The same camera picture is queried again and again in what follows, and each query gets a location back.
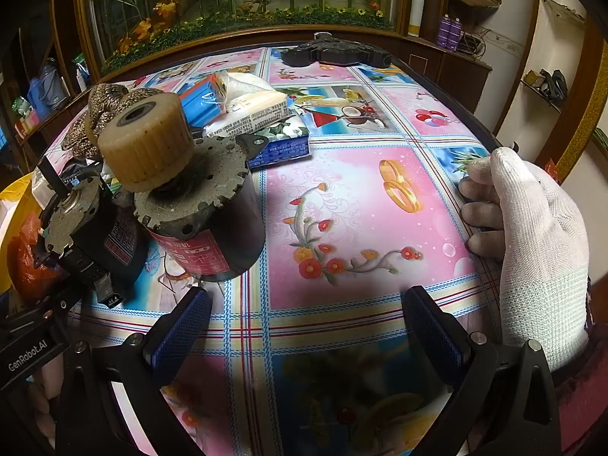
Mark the white bottle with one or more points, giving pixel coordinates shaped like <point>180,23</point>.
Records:
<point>81,80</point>

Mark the printed pink blue tablecloth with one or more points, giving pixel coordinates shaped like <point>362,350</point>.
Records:
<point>356,228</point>

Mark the large motor with beige pulley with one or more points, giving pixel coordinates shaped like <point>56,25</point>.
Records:
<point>209,209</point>

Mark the arched golden wall shelf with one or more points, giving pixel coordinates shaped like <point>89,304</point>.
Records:
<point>586,104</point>

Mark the small yellow box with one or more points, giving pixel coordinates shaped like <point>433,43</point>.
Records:
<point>532,78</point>

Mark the white paper roll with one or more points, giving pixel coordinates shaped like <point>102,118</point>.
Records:
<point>419,4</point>

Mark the orange plastic bag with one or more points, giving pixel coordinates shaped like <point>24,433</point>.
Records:
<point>28,261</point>

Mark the black dusty plastic part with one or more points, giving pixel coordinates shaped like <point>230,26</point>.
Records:
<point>332,52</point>

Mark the small black electric motor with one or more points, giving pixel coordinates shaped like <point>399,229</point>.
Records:
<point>95,228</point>

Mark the yellow plastic bag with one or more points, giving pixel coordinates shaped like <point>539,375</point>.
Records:
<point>12,199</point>

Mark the blue bag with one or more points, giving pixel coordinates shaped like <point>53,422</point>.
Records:
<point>45,92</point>

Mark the purple spray can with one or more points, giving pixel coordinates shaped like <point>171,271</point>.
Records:
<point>445,33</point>
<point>457,34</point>

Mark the brown furry toy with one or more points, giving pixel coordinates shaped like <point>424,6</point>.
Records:
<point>102,99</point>

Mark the brown worn board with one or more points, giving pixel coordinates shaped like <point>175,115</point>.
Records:
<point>475,2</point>

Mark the white tissue pack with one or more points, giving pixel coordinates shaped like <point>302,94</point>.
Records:
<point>256,114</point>

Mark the person's right hand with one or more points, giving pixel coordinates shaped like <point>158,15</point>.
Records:
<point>536,247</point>

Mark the pink and green packets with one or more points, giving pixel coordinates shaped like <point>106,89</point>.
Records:
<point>23,116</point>

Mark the black item on shelf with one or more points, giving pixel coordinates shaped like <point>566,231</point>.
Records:
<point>553,83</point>

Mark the person's right forearm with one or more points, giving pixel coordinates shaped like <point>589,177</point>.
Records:
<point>586,389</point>

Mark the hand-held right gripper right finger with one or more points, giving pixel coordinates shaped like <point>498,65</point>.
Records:
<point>434,337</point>

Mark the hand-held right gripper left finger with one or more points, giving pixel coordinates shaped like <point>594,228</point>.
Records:
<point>183,337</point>

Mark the blue plastic wrapped pack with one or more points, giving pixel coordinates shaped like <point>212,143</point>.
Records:
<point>202,99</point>

